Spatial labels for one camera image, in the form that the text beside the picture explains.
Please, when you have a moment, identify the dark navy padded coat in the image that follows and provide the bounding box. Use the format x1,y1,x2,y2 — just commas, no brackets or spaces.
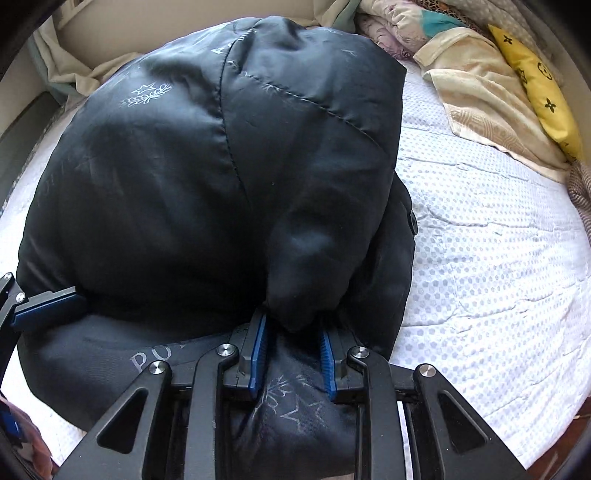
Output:
16,17,418,479

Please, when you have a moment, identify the person's left hand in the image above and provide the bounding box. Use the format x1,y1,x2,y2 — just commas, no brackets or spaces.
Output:
1,396,59,479

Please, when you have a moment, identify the grey padded headboard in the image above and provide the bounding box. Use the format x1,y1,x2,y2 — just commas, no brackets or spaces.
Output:
1,92,63,212

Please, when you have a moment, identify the white quilted bed cover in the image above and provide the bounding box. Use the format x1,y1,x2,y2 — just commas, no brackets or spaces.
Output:
2,58,590,465

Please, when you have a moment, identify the beige left curtain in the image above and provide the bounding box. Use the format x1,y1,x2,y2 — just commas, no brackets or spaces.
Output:
27,15,144,105

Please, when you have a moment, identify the beige curtain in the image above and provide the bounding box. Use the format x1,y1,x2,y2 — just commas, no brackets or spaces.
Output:
27,15,144,105
312,0,360,33

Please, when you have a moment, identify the cream folded blanket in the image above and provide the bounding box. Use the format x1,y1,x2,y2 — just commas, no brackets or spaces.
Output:
414,27,569,184

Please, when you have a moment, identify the brown knitted cloth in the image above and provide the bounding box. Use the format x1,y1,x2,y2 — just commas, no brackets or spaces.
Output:
567,161,591,229

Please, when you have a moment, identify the yellow patterned pillow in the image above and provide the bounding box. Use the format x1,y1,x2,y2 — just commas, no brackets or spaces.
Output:
488,24,585,161

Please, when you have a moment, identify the pink floral folded quilt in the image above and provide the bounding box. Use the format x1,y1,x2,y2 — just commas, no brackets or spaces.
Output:
355,1,486,60

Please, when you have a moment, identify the beige right curtain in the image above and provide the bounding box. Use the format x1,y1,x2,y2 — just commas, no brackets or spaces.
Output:
312,0,360,33

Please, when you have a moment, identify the grey dotted folded quilt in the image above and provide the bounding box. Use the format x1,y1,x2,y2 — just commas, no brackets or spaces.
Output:
446,0,564,86

